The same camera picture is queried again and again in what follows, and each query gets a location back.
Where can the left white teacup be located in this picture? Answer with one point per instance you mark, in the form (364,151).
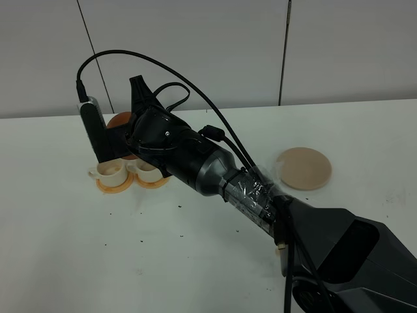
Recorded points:
(112,173)

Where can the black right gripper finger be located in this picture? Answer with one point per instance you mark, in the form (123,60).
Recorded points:
(141,96)

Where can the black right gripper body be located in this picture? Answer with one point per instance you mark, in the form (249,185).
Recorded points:
(161,139)

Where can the orange round coaster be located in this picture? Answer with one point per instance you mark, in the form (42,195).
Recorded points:
(150,185)
(117,189)

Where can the beige round teapot mat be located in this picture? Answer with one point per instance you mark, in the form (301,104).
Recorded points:
(303,168)

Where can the white teacup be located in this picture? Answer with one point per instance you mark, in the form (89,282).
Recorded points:
(145,171)
(112,173)

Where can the left orange round coaster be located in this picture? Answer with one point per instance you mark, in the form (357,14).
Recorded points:
(117,189)

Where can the right orange round coaster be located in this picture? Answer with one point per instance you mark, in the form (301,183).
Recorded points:
(150,185)

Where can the brown clay teapot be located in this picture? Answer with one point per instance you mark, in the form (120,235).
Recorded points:
(120,122)

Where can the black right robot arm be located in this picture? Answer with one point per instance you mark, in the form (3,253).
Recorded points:
(333,260)

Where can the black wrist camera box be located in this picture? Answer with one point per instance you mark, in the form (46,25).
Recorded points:
(107,143)

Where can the right white teacup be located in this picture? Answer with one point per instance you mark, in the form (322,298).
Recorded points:
(145,171)

